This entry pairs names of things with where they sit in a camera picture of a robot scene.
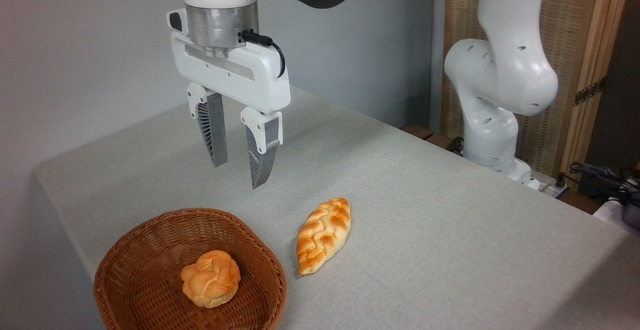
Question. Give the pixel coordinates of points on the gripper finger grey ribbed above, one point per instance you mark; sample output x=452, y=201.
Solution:
x=260, y=155
x=216, y=135

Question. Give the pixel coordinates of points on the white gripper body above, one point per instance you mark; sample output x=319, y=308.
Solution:
x=240, y=77

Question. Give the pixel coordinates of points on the long braided bread loaf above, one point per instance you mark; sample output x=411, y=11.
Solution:
x=324, y=235

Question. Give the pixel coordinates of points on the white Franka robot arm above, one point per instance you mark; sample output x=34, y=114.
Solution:
x=505, y=70

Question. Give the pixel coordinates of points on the round knotted bread roll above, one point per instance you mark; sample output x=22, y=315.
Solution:
x=211, y=279

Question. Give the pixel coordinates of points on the brown wicker basket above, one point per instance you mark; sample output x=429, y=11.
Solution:
x=145, y=275

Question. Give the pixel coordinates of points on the brown wooden base board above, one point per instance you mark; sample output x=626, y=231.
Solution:
x=425, y=134

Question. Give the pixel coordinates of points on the grey tablecloth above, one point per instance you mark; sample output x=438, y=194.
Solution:
x=425, y=230

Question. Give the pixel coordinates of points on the wooden rattan folding screen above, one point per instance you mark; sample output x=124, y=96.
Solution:
x=570, y=20

